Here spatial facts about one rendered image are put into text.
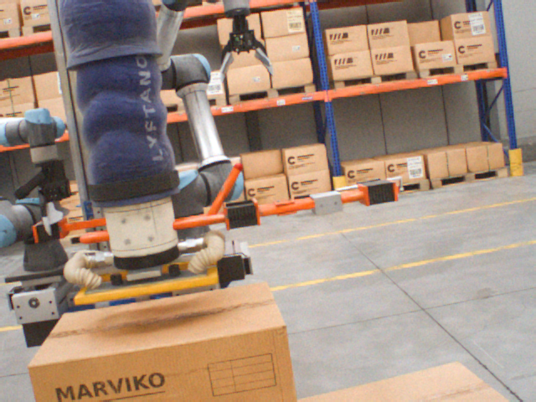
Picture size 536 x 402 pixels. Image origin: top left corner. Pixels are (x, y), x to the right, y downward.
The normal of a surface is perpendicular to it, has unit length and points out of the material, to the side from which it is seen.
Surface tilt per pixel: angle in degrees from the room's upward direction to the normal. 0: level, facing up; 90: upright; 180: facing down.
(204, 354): 90
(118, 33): 101
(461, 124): 90
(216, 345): 90
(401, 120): 90
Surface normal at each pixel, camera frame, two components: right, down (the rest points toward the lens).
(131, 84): 0.40, 0.40
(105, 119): -0.01, 0.47
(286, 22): 0.07, 0.11
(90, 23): -0.17, 0.30
